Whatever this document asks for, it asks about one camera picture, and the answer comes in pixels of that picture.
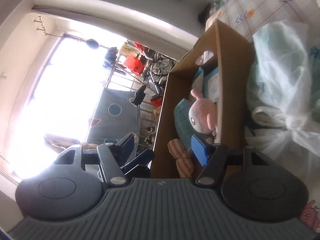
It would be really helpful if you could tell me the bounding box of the white tied plastic bag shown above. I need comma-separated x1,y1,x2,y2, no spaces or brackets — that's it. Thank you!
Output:
245,20,319,180

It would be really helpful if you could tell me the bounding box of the wheelchair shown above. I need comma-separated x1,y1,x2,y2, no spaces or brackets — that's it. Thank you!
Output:
143,52,176,94

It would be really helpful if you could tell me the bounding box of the red crate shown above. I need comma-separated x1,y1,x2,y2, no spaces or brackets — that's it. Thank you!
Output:
124,55,145,76

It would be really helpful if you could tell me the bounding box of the grey patterned cushion cover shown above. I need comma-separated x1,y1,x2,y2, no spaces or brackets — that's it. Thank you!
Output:
87,88,140,158

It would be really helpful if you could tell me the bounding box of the teal towel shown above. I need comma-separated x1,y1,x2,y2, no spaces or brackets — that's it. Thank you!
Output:
174,99,202,152

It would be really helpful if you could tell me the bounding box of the black cloth pile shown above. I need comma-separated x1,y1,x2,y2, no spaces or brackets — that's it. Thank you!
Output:
197,2,211,25

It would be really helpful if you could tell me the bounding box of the blue bandage box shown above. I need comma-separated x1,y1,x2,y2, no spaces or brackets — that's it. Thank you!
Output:
203,67,219,105

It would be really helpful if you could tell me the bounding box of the white cotton swab bag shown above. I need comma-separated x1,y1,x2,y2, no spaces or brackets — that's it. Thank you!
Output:
192,67,204,86

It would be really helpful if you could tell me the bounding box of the pink plush toy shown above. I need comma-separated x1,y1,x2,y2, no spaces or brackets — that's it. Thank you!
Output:
189,89,217,134

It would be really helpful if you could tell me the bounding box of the brown cardboard box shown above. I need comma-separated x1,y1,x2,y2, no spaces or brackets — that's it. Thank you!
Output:
151,21,254,179

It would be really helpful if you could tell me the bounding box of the orange striped cloth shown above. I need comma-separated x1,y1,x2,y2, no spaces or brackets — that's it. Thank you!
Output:
167,139,194,178

